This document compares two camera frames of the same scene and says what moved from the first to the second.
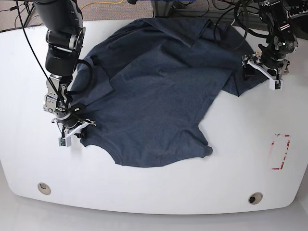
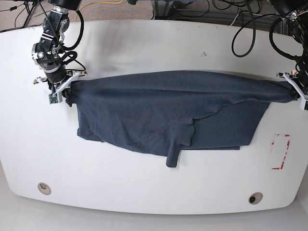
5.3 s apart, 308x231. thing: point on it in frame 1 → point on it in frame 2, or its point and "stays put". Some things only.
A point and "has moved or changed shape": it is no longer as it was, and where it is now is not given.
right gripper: x=70 y=122 → x=57 y=74
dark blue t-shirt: x=144 y=89 has moved or changed shape
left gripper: x=269 y=58 → x=301 y=73
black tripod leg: x=25 y=4 stays put
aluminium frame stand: x=161 y=8 stays put
